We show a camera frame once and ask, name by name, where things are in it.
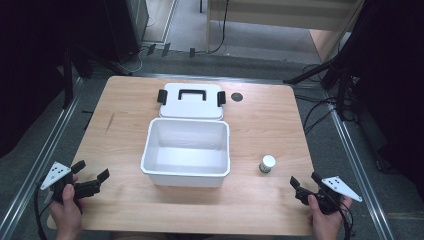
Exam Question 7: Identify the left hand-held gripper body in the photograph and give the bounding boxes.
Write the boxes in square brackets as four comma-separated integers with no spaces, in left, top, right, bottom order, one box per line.
[40,161,101,204]

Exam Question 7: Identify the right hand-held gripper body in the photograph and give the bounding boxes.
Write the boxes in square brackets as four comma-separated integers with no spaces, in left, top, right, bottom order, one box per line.
[294,175,363,215]

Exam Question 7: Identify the person's right hand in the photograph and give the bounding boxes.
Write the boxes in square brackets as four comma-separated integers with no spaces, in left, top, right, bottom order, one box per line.
[307,194,353,240]

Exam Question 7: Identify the person's left hand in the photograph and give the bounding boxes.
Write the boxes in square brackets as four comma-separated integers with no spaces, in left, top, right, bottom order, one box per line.
[49,183,83,240]

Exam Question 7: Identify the small white bottle green label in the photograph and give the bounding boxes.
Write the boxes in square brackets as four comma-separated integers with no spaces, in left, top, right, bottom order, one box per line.
[258,154,277,175]

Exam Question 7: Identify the white plastic storage box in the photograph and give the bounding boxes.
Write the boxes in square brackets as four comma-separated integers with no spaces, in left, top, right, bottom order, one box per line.
[140,117,231,189]

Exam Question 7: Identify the black upright stand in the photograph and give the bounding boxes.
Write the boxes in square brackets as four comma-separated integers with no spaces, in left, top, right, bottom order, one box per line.
[61,48,76,109]

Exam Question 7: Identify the black tripod stand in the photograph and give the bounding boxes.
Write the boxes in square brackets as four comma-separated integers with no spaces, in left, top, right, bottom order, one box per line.
[283,49,358,122]

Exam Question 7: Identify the dark curtain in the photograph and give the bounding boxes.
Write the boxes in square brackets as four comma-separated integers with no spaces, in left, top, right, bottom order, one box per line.
[346,0,424,201]
[0,0,116,159]

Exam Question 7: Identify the dark cabinet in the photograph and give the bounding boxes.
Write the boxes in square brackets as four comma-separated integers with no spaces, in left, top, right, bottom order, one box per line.
[74,0,150,76]

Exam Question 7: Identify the light wooden furniture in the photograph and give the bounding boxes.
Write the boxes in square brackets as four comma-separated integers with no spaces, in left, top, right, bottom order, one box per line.
[199,0,366,64]

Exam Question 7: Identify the aluminium frame rail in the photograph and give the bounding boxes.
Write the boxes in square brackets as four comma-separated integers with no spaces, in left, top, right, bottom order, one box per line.
[0,77,85,236]
[321,84,398,240]

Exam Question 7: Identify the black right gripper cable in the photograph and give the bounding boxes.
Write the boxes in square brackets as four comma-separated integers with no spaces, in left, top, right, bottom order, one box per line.
[334,196,354,240]

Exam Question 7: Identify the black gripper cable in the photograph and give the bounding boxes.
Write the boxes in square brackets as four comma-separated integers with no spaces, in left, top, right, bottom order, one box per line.
[33,181,49,240]
[334,196,354,240]

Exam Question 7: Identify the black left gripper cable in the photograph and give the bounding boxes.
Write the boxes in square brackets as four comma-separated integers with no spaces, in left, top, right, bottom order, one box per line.
[33,181,49,240]

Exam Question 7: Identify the black floor cables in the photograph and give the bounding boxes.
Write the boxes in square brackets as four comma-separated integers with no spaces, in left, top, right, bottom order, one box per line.
[294,63,359,136]

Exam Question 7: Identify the white lid with black handle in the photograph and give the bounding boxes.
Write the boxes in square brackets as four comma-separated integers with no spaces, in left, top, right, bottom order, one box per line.
[156,82,227,121]

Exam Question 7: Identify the white floor cable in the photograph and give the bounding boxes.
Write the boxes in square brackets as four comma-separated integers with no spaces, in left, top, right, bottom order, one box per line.
[116,14,157,75]

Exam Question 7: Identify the black hanging cable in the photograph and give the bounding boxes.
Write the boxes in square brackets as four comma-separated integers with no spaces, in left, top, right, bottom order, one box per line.
[194,0,231,55]

